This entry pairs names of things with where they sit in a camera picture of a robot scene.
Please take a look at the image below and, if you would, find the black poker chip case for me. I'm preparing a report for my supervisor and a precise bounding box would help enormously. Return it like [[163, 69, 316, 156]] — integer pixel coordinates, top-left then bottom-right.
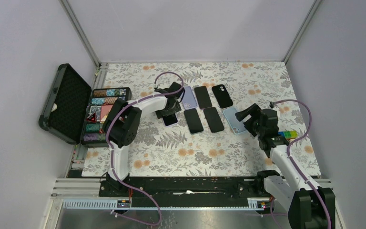
[[38, 63, 132, 147]]

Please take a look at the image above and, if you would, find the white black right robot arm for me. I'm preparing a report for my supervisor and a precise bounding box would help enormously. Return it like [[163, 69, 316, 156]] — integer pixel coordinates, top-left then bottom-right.
[[235, 102, 336, 229]]

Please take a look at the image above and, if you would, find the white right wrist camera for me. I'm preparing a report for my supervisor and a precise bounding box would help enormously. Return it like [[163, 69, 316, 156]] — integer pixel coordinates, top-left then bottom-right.
[[269, 102, 278, 109]]

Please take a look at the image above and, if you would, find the black phone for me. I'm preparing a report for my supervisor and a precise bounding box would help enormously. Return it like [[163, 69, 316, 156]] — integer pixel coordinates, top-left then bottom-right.
[[194, 86, 212, 109]]

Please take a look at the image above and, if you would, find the lilac phone case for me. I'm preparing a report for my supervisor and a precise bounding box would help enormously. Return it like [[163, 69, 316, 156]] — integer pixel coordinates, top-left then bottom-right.
[[182, 86, 198, 110]]

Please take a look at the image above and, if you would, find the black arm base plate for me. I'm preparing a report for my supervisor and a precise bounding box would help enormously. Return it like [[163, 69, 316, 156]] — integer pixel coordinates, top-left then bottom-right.
[[99, 176, 272, 209]]

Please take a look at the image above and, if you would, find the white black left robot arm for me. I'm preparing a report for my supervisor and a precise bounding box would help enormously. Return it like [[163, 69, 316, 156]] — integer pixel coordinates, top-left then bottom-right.
[[103, 82, 185, 196]]

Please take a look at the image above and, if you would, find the multicolour toy block car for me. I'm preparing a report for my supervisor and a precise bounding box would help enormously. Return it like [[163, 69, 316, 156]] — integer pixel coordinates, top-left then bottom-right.
[[278, 130, 298, 139]]

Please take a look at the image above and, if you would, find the floral table mat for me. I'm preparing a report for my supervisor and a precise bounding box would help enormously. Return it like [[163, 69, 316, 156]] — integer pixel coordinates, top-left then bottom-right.
[[81, 62, 321, 177]]

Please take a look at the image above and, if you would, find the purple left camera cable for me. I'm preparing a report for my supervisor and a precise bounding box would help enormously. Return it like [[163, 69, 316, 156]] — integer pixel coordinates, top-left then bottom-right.
[[105, 72, 185, 227]]

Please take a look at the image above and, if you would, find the light blue phone case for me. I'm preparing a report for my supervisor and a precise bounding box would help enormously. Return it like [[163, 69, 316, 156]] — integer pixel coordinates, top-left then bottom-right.
[[223, 107, 246, 135]]

